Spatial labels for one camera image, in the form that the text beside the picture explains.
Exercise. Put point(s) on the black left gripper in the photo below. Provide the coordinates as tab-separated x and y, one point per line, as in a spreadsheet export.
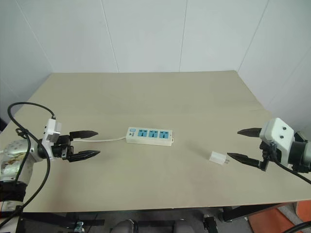
60	145

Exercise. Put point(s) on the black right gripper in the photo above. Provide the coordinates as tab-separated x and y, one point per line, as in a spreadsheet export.
266	155

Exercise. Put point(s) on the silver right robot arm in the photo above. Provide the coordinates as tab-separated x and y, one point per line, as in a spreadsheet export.
302	151

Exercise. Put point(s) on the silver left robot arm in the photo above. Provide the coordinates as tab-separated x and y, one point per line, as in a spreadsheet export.
11	157

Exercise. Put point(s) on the white plug adapter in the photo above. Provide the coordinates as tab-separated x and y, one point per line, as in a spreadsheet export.
217	158

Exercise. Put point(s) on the white power strip blue sockets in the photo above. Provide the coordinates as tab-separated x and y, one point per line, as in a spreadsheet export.
149	136

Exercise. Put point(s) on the black flat bar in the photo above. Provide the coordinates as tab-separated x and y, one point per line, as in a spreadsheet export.
63	219

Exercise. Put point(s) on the small metal clamp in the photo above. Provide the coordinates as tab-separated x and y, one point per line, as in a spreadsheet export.
79	225

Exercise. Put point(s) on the orange floor mat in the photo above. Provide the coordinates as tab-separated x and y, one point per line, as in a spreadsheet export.
281	218

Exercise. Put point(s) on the dark rounded shape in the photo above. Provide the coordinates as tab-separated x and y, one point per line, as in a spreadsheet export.
124	227

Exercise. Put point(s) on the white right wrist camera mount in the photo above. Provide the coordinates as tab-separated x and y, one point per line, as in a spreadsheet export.
277	136

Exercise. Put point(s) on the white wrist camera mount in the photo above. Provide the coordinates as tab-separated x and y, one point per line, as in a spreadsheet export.
49	131
277	136

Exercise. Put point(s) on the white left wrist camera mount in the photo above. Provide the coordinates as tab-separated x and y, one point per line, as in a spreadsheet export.
49	131

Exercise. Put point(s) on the black table frame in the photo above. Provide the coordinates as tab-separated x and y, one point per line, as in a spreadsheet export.
250	211

